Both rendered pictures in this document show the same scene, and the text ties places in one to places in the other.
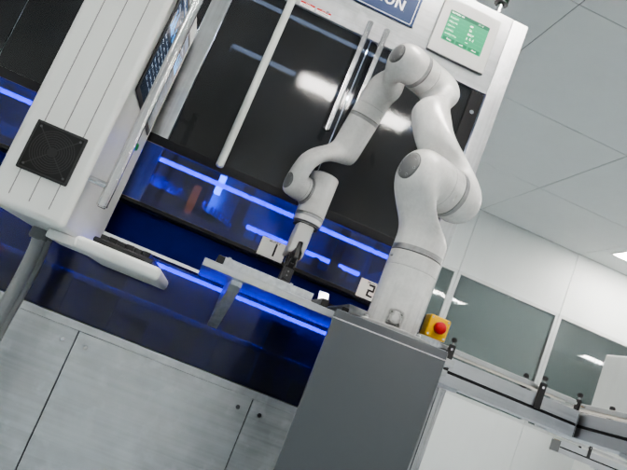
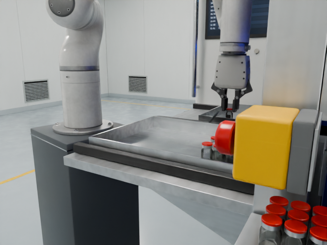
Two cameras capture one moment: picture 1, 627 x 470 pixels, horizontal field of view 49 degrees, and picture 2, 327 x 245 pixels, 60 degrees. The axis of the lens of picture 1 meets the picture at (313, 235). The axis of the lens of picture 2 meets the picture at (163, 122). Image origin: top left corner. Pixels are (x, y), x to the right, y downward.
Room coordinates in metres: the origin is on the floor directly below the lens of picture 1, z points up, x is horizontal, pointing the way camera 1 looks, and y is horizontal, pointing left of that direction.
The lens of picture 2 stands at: (2.30, -0.78, 1.09)
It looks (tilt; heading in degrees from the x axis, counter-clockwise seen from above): 13 degrees down; 128
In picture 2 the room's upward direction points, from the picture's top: straight up
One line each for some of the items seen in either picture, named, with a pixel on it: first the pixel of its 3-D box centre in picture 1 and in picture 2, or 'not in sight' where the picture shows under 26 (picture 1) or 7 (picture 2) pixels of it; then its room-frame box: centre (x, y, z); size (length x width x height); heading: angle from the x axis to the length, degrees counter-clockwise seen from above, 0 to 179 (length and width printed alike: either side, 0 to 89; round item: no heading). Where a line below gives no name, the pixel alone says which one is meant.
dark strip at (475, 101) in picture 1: (439, 198); not in sight; (2.17, -0.34, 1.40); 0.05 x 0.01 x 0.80; 98
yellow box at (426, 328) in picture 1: (434, 327); (274, 144); (2.21, -0.48, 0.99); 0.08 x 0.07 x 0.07; 8
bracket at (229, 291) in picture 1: (223, 306); not in sight; (1.92, 0.16, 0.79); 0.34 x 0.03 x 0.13; 8
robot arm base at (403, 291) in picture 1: (401, 295); (81, 99); (1.54, -0.24, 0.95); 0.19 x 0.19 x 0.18
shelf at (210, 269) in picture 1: (313, 314); (225, 137); (1.97, -0.09, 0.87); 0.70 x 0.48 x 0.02; 98
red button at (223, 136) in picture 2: (439, 327); (232, 138); (2.16, -0.48, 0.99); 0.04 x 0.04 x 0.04; 8
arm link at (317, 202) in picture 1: (316, 194); (235, 19); (1.92, 0.03, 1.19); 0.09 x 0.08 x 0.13; 123
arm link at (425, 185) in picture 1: (424, 205); (81, 30); (1.52, -0.21, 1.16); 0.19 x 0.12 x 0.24; 125
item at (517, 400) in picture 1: (485, 378); not in sight; (2.39, -0.74, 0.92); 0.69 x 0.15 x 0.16; 98
